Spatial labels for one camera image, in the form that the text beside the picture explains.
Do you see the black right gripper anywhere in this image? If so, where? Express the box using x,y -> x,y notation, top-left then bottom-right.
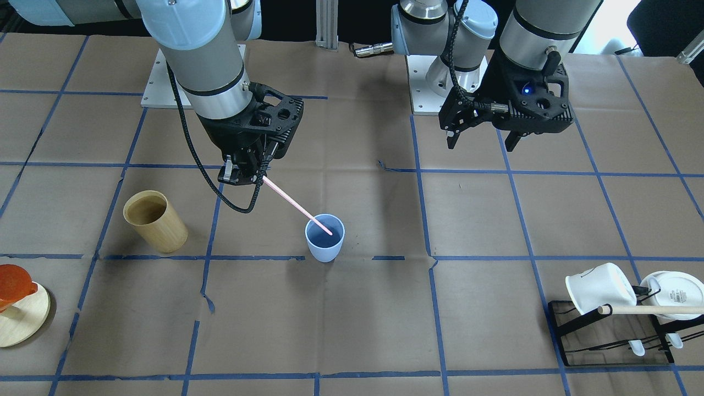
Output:
199,82 -> 304,187

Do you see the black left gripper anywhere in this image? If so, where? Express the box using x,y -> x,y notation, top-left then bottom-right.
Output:
438,49 -> 574,152

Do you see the pink chopstick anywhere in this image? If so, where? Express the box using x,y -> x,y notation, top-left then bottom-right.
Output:
261,175 -> 333,235

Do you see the light blue plastic cup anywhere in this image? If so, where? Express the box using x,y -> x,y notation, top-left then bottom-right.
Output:
305,213 -> 345,263

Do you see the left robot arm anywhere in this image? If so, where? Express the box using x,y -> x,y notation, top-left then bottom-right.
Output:
390,1 -> 600,151

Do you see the wooden bamboo cup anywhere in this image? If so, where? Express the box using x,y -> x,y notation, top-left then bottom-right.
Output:
123,190 -> 189,254

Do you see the white cup with label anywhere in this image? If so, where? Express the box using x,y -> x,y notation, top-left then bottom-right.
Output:
640,271 -> 703,307

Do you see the orange cup on stand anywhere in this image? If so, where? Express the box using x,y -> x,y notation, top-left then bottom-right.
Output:
1,264 -> 38,312

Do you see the wooden cup stand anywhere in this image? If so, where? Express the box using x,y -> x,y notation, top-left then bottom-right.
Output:
1,282 -> 51,348

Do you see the white mug on rack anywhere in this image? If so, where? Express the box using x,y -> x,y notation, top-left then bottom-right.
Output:
565,262 -> 637,314

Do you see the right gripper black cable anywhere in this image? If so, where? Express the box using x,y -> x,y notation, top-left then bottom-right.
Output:
167,65 -> 276,214

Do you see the left gripper braided cable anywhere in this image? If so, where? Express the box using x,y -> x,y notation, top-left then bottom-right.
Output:
444,0 -> 509,113

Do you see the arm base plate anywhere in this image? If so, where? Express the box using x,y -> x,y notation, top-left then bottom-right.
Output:
405,54 -> 490,117
141,44 -> 246,109

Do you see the silver cable connector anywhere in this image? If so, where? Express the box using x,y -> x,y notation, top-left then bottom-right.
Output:
349,42 -> 394,58

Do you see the aluminium frame post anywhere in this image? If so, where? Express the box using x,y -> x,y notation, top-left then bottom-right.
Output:
315,0 -> 339,52

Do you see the black wire mug rack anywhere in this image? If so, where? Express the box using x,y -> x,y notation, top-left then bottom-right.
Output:
548,281 -> 702,367

